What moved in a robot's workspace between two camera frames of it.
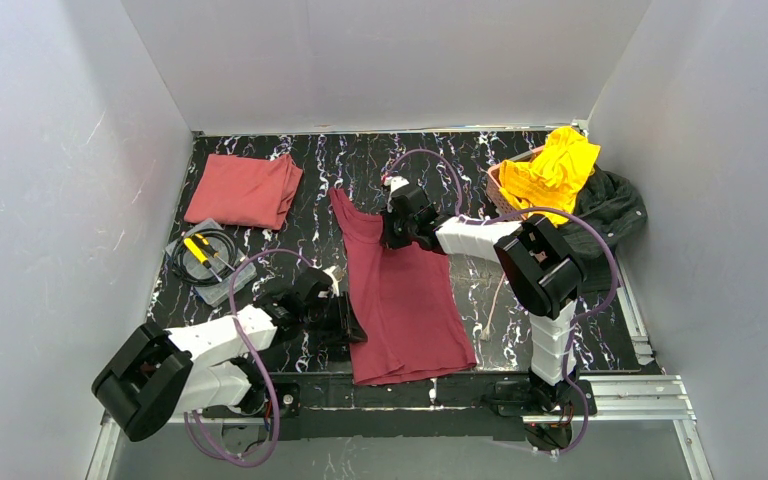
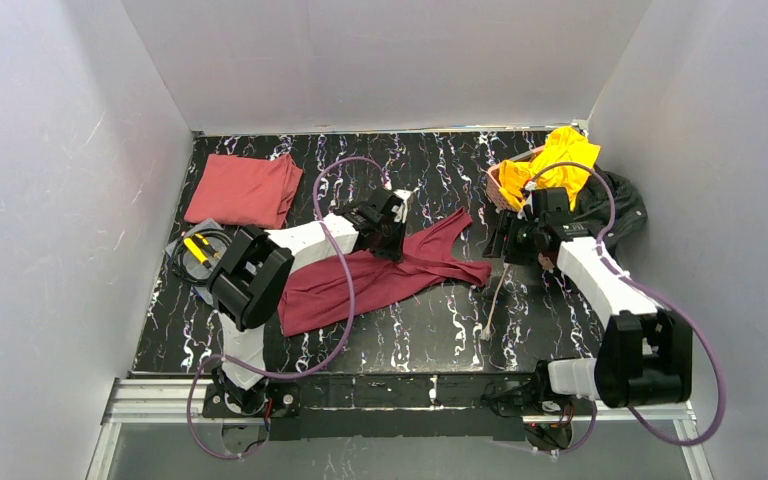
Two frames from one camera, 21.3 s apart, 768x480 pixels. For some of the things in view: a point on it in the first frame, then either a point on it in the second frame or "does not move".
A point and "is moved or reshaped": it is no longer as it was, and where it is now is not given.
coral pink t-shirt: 246,191 does not move
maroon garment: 406,301 is moved or reshaped
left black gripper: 342,318 to 388,234
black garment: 611,203 does not move
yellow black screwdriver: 199,255 does not move
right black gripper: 393,229 to 506,234
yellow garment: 550,183 does not move
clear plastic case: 205,256 does not move
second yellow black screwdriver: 213,252 does not move
